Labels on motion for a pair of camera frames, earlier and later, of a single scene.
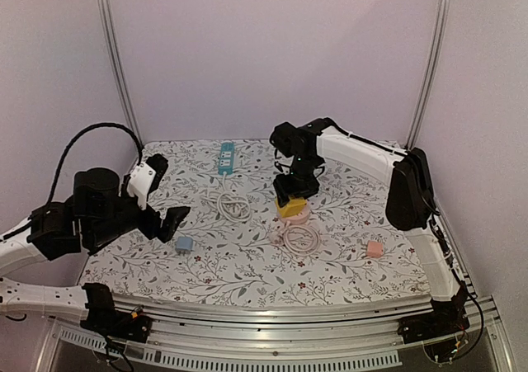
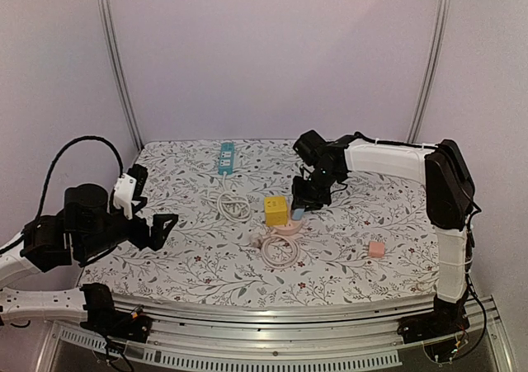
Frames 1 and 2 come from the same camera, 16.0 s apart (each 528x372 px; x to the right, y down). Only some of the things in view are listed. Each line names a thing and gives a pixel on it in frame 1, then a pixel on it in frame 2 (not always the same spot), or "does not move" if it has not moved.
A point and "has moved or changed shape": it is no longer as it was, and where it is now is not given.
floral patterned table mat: (238, 240) does not move
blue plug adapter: (184, 243) -> (298, 214)
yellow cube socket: (293, 208) has moved or changed shape
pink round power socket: (290, 209) -> (292, 227)
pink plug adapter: (374, 248) does not move
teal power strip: (225, 166) does not move
